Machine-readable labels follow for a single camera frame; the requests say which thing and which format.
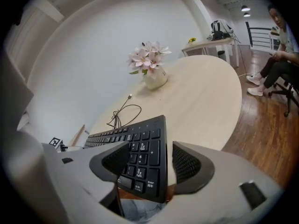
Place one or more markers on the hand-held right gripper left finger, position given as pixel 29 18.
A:
pixel 77 171

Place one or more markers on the black stair railing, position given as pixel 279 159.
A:
pixel 250 35

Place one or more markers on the black office chair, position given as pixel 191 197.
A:
pixel 288 92

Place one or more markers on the white shelf unit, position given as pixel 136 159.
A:
pixel 275 42

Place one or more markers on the small yellow flower pot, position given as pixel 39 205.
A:
pixel 192 40

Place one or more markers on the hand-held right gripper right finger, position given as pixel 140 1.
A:
pixel 224 171

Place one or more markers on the white side desk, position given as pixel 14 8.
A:
pixel 210 44

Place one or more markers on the pink artificial flowers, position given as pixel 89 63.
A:
pixel 147 56

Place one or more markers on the white ceramic vase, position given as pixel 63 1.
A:
pixel 156 79

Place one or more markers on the black pendant lamp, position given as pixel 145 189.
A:
pixel 246 14
pixel 245 8

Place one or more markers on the black keyboard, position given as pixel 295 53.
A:
pixel 151 153

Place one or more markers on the small grey waste bin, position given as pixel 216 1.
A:
pixel 221 55

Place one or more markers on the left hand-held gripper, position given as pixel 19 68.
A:
pixel 56 142

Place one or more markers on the white and black backpack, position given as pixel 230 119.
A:
pixel 219 27

